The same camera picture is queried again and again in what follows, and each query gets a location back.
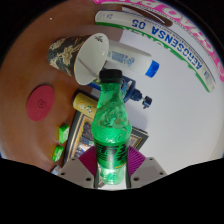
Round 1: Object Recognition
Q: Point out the amber pump bottle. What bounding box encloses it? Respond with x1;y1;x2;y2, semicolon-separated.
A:
72;92;99;118

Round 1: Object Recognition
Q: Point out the green plastic drink bottle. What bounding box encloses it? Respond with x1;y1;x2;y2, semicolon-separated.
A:
91;68;133;186

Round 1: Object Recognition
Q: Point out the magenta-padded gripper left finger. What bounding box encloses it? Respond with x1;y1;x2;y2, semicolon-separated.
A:
57;146;100;189

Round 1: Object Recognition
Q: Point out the white bottle with blue cap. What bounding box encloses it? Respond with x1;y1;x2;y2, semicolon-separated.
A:
105;39;160;79

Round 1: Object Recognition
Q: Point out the white and green shuttlecock tube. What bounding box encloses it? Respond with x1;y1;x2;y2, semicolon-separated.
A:
94;9;217;94

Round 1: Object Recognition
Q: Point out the patterned paper cup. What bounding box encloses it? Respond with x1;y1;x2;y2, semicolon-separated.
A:
46;32;110;86

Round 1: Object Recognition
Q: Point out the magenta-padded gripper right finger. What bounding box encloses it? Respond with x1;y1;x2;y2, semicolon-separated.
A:
125;145;169;190

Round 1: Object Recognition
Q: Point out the dark blue pump bottle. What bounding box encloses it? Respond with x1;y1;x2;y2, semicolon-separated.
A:
88;75;153;110

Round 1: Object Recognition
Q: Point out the flat round red coaster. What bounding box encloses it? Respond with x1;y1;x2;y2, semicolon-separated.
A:
26;84;55;122

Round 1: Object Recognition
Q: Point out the pink shuttlecock tube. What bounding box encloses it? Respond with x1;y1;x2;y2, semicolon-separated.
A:
93;0;224;84

